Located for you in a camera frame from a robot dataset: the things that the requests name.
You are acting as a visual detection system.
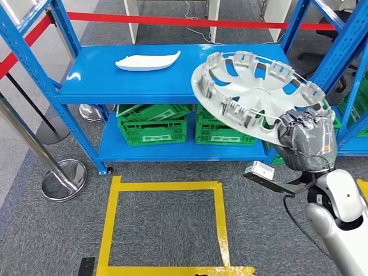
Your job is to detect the folded green plastic crate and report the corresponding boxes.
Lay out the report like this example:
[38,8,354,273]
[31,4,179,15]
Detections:
[115,103,193,124]

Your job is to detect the white desk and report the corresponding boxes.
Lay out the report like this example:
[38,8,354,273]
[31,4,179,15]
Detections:
[260,0,293,43]
[123,0,221,44]

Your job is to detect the blue steel shelf rack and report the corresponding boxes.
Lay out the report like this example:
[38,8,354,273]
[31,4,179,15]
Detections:
[0,0,368,176]
[335,38,368,158]

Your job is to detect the chrome stanchion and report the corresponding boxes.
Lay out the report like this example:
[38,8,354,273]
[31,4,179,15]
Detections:
[0,91,87,202]

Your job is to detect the black office chair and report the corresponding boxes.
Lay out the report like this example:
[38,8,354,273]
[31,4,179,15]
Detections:
[297,9,368,94]

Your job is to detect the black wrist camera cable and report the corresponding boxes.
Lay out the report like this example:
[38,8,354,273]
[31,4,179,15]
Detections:
[283,193,332,260]

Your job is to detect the silver wheel hubcap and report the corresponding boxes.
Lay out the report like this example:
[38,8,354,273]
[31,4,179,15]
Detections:
[191,50,336,150]

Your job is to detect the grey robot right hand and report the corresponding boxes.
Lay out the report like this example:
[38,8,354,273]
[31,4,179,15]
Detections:
[274,108,338,173]

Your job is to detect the dark grey belt stanchion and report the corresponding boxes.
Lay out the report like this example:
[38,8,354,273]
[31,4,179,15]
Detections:
[45,9,115,124]

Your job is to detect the white plastic trim part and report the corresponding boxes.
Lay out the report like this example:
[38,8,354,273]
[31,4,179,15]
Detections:
[115,50,181,72]

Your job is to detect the dark robot torso part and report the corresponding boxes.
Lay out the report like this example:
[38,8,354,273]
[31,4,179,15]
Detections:
[78,257,96,276]

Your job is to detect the black stanchion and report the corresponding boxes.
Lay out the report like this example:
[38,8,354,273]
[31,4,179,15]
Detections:
[5,71,70,146]

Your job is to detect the red barrier belt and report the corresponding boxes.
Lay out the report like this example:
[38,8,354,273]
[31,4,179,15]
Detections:
[0,15,51,81]
[66,11,336,31]

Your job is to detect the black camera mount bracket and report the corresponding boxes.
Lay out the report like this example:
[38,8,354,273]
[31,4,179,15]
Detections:
[243,173,317,196]

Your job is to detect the white floor cable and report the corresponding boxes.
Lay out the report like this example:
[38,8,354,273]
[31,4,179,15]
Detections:
[183,0,220,44]

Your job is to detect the yellow floor tape square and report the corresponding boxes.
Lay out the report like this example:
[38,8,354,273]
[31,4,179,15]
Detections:
[96,175,255,276]

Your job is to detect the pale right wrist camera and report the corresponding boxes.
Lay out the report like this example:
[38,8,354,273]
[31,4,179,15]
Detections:
[244,160,275,182]

